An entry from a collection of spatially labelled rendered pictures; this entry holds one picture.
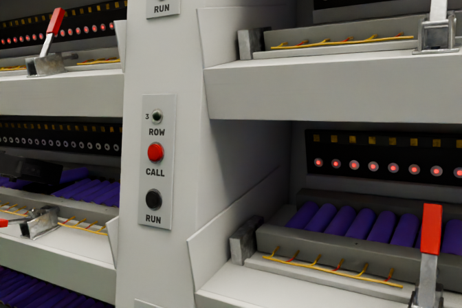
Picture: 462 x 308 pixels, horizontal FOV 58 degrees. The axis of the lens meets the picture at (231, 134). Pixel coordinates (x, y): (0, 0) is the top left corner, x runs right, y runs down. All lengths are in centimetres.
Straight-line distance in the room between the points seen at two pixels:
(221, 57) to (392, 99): 16
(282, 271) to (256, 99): 15
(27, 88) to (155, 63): 20
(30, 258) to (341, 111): 40
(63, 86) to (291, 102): 27
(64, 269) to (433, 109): 40
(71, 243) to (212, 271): 19
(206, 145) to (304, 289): 15
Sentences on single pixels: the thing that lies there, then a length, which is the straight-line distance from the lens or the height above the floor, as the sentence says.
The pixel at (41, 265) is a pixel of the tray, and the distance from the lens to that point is 55.
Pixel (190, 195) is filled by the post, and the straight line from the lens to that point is 37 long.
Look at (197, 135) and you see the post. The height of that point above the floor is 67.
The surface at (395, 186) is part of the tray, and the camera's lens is 47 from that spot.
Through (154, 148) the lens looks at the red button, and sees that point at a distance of 38.
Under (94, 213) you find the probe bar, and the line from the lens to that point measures 53.
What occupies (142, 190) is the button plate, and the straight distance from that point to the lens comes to 40.
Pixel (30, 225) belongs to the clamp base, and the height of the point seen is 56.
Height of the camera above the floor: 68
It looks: level
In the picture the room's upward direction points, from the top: 2 degrees clockwise
